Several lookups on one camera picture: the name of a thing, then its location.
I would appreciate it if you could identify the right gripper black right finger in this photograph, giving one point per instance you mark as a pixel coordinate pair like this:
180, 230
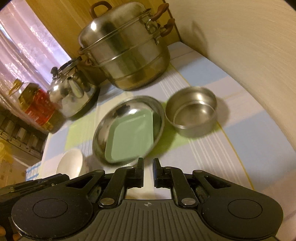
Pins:
174, 179

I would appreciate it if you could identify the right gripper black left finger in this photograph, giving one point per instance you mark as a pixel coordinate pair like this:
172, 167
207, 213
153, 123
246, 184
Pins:
115, 186

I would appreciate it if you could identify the white ceramic bowl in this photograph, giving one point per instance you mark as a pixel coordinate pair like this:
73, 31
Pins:
71, 163

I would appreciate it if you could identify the green rectangular tray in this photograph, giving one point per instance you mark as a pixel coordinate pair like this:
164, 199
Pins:
130, 137

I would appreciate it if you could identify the large steel plate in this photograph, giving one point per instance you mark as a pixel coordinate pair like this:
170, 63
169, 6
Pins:
138, 103

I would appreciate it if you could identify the small steel bowl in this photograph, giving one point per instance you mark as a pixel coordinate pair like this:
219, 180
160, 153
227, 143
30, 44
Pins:
192, 111

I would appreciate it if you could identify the blue white checked cloth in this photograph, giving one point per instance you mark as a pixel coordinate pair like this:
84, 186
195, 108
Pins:
32, 172

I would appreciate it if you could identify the cardboard box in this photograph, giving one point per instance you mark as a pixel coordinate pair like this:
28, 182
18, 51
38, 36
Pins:
12, 173

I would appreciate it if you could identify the black folding rack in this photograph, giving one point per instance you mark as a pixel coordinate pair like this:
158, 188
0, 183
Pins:
21, 135

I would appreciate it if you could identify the plaid pastel tablecloth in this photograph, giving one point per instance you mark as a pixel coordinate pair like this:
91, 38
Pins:
246, 146

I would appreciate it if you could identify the cooking oil bottle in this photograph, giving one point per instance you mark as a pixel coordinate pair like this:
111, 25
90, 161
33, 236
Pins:
35, 103

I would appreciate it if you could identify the stainless steel kettle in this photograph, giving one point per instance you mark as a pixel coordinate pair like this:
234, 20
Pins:
71, 90

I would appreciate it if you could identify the stainless steel steamer pot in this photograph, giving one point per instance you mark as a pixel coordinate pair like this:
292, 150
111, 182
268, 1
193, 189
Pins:
126, 43

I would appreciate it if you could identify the pink sheer curtain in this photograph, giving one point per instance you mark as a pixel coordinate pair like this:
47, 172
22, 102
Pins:
28, 50

